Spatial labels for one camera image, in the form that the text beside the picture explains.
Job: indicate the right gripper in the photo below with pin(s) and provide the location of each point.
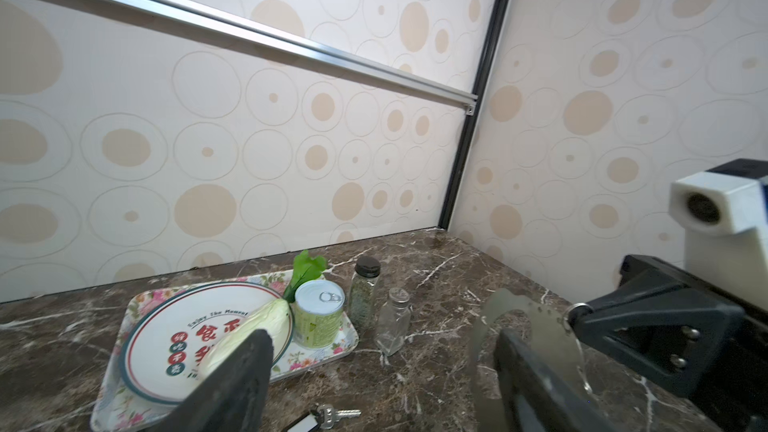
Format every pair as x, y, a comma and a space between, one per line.
690, 338

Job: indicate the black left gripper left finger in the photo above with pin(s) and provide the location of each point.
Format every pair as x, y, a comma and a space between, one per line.
233, 397

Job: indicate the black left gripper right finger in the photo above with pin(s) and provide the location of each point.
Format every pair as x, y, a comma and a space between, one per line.
534, 398

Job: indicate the white plate with red text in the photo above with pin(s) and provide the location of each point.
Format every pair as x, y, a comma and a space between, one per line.
160, 359

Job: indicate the key with black tag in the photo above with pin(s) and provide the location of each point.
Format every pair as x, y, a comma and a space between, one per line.
321, 418

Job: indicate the pale green cabbage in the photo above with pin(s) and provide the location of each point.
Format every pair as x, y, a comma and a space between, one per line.
274, 318

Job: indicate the green leafy vegetable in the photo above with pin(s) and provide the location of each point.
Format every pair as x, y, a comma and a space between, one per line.
305, 268

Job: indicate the small clear glass bottle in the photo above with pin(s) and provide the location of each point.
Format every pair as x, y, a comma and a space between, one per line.
393, 321

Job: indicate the dark lid spice jar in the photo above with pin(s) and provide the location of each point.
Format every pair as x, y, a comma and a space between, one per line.
362, 292

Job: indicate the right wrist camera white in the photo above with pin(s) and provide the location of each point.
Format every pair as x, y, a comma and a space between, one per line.
723, 211

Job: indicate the black vertical frame post right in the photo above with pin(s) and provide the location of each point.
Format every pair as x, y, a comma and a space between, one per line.
489, 49

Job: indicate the horizontal aluminium rail back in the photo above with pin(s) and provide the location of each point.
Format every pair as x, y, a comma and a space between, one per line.
216, 21

